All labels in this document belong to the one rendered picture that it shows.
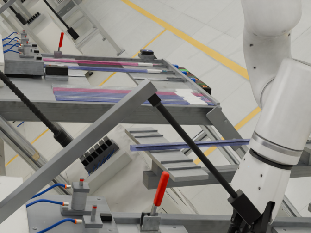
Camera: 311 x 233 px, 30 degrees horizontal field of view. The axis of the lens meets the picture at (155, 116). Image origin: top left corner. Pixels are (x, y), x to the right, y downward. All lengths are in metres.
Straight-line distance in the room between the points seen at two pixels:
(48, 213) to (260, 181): 0.33
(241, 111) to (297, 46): 0.53
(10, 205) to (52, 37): 4.67
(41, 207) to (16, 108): 0.85
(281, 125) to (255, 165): 0.08
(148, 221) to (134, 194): 1.03
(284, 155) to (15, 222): 0.42
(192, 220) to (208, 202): 1.78
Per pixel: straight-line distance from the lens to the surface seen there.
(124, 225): 1.02
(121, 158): 2.20
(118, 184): 2.15
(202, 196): 2.91
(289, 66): 0.92
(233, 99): 3.43
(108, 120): 0.65
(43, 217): 0.88
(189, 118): 1.84
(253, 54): 0.99
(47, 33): 5.30
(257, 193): 0.94
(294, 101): 0.91
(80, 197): 0.89
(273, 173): 0.93
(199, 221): 1.07
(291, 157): 0.94
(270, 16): 0.87
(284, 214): 1.43
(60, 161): 0.65
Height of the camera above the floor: 1.58
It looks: 24 degrees down
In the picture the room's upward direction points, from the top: 40 degrees counter-clockwise
